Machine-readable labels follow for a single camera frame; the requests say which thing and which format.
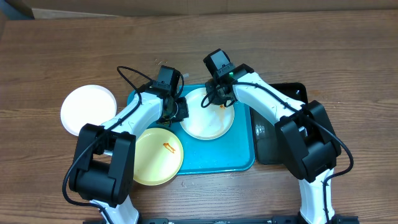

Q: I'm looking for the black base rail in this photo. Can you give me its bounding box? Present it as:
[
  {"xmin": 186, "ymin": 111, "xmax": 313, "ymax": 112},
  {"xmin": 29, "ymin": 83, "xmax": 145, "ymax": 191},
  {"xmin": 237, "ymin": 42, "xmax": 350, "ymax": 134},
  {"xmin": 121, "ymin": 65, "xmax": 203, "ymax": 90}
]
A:
[{"xmin": 82, "ymin": 215, "xmax": 360, "ymax": 224}]

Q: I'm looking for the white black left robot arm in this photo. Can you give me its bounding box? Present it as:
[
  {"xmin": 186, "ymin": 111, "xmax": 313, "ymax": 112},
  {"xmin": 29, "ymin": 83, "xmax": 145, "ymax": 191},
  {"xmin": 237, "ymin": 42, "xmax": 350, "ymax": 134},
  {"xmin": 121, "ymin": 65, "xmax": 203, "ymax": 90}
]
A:
[{"xmin": 62, "ymin": 86, "xmax": 188, "ymax": 223}]

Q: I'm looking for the teal plastic tray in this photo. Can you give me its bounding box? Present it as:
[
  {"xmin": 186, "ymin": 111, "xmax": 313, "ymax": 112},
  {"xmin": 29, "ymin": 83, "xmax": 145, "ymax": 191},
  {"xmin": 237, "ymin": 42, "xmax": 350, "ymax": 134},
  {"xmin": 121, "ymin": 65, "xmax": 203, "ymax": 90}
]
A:
[{"xmin": 126, "ymin": 83, "xmax": 256, "ymax": 175}]

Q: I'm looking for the white plate with red stain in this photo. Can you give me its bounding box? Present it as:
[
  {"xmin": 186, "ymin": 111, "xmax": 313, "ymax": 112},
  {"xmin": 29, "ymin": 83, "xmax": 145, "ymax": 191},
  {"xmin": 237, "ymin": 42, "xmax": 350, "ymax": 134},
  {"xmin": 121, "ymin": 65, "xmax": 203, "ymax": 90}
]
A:
[{"xmin": 60, "ymin": 85, "xmax": 118, "ymax": 136}]

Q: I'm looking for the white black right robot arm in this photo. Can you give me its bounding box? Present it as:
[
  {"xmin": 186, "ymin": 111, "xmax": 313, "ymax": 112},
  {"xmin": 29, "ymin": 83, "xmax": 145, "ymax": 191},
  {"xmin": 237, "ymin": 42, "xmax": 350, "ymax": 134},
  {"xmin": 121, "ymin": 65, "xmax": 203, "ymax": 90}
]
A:
[{"xmin": 201, "ymin": 63, "xmax": 341, "ymax": 223}]

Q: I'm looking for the yellow plate with orange stain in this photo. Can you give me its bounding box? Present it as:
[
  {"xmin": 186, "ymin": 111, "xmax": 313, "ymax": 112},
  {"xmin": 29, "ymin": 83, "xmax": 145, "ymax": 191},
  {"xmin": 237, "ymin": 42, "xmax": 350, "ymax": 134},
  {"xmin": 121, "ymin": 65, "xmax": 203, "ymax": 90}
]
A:
[{"xmin": 133, "ymin": 128, "xmax": 184, "ymax": 186}]

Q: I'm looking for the cardboard sheet at back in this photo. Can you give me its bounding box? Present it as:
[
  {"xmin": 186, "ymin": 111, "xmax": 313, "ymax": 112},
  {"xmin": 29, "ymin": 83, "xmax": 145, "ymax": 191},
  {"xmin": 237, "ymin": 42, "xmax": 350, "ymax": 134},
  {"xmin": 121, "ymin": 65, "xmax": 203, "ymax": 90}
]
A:
[{"xmin": 24, "ymin": 0, "xmax": 397, "ymax": 16}]

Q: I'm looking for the black tray with water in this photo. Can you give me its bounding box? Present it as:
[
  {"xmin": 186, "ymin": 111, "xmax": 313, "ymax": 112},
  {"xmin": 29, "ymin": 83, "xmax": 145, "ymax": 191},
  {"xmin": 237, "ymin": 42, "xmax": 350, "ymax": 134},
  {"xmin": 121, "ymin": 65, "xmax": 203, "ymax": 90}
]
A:
[{"xmin": 250, "ymin": 82, "xmax": 308, "ymax": 165}]

